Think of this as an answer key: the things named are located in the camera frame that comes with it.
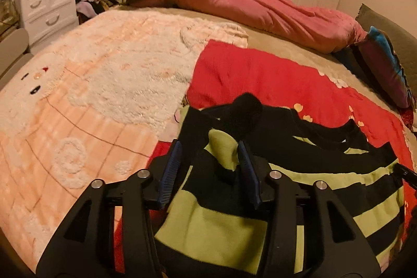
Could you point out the white chair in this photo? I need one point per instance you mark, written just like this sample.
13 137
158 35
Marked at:
13 50

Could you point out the red floral blanket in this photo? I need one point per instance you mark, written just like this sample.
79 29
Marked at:
247 76

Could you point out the dark red patterned cloth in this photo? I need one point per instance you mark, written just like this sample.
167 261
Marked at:
409 117

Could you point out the pink duvet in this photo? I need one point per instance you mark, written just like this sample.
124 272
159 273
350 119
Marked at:
260 11

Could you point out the white drawer unit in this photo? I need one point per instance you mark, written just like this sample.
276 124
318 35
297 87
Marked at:
49 11

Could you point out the grey quilted headboard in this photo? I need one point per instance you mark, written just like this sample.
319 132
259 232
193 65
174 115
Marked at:
400 30

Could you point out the peach fluffy cartoon blanket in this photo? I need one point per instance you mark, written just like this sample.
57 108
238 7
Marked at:
97 86

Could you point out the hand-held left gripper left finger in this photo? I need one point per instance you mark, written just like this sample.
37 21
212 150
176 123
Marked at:
167 173

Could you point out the green black striped sweater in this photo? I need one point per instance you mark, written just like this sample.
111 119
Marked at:
228 226

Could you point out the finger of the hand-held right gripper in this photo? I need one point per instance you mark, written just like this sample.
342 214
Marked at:
405 174

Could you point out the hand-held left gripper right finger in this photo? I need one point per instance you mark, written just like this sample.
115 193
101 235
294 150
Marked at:
249 177

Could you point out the colourful striped pillow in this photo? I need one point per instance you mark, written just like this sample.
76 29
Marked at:
381 69

